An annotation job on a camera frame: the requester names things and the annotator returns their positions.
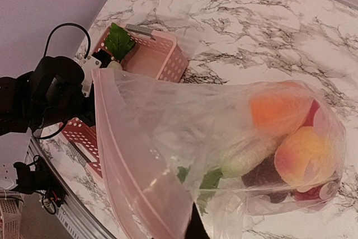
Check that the red apple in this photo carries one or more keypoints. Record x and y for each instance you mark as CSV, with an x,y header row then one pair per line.
x,y
311,114

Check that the red strawberry fruit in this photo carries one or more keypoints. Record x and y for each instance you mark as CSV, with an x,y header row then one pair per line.
x,y
323,192

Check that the pink perforated plastic basket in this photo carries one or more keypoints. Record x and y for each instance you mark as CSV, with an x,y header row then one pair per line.
x,y
155,54

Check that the clear zip top bag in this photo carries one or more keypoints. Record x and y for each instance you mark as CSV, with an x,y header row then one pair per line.
x,y
136,116

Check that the white radish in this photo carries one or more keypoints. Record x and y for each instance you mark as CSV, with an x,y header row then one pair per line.
x,y
115,65

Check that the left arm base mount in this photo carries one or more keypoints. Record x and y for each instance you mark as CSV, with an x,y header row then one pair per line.
x,y
37,178

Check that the green lettuce leaf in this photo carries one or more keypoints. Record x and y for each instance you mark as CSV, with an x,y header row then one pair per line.
x,y
118,42

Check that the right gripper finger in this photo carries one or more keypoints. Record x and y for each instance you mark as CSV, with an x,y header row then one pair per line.
x,y
195,228

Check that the front aluminium rail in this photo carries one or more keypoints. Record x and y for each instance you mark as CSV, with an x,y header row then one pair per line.
x,y
73,215

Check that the dark purple beet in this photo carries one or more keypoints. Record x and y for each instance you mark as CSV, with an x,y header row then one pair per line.
x,y
265,175

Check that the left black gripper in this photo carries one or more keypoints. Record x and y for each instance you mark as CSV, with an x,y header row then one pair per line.
x,y
56,94

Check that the orange tangerine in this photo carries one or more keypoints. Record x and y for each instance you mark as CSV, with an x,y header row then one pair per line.
x,y
282,109

